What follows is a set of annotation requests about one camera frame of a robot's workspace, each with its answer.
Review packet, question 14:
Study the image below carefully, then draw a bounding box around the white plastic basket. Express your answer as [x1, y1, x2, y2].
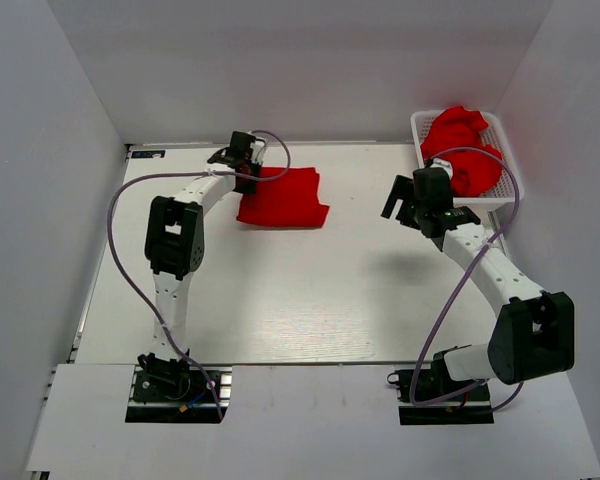
[410, 110, 524, 211]

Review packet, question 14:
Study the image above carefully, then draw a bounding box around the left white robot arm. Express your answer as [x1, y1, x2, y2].
[144, 131, 267, 358]

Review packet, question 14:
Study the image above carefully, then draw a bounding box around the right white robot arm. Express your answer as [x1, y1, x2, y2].
[381, 167, 575, 399]

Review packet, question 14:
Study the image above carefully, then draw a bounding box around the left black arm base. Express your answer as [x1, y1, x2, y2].
[125, 353, 232, 424]

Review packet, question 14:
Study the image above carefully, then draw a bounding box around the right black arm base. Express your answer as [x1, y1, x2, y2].
[386, 365, 494, 426]

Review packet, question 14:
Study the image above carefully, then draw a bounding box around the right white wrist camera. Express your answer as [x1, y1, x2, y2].
[425, 157, 454, 178]

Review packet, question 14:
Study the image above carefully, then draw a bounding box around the blue table label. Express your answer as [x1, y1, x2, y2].
[131, 150, 166, 159]

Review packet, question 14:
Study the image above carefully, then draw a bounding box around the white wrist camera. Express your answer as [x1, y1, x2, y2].
[425, 157, 454, 178]
[248, 131, 268, 165]

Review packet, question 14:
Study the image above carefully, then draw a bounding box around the red t shirt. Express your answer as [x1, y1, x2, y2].
[236, 167, 330, 229]

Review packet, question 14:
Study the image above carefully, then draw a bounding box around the red t shirts pile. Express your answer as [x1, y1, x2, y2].
[421, 106, 503, 197]

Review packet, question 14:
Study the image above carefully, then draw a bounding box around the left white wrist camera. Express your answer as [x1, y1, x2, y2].
[248, 131, 268, 165]

